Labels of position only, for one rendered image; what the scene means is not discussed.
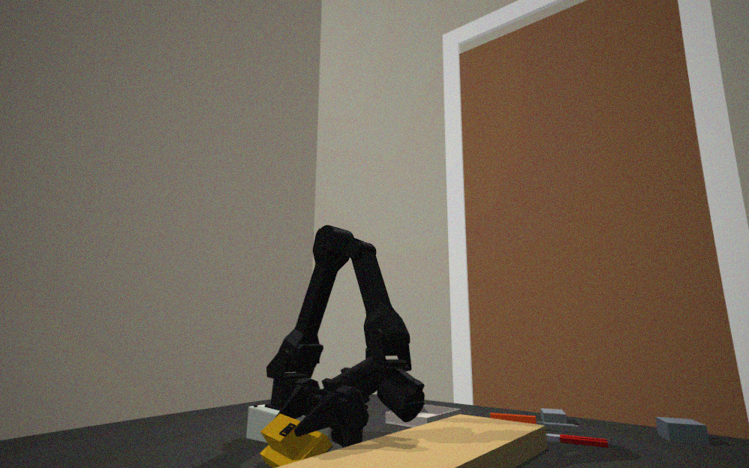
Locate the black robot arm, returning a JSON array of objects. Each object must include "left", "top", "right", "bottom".
[{"left": 265, "top": 225, "right": 424, "bottom": 422}]

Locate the orange-handled awl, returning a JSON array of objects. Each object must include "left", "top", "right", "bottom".
[{"left": 491, "top": 412, "right": 578, "bottom": 428}]

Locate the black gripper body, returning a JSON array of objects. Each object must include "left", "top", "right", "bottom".
[{"left": 294, "top": 366, "right": 372, "bottom": 431}]

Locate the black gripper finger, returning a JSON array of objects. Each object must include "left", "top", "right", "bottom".
[
  {"left": 294, "top": 391, "right": 350, "bottom": 437},
  {"left": 276, "top": 385, "right": 311, "bottom": 419}
]

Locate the tan panel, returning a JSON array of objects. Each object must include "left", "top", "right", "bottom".
[{"left": 276, "top": 414, "right": 547, "bottom": 468}]

